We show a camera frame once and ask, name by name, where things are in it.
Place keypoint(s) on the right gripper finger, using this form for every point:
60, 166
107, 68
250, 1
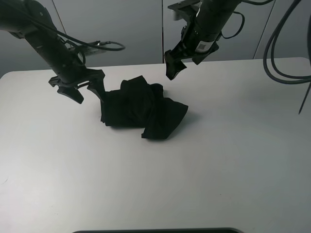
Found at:
173, 67

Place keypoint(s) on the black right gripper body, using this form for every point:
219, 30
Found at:
194, 48

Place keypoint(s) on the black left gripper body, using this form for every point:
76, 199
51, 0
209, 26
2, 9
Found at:
87, 75

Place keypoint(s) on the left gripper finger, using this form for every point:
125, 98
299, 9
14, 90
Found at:
72, 93
97, 87

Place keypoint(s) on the black printed t-shirt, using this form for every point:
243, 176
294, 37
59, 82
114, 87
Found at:
138, 104

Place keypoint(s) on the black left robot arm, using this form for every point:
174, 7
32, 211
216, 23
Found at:
30, 20

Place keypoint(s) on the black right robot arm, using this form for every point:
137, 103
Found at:
205, 20

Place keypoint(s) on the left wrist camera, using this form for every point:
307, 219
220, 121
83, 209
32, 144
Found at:
90, 49

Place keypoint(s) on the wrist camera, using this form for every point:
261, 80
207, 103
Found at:
90, 49
185, 9

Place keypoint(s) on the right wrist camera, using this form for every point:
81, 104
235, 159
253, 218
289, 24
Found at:
185, 9

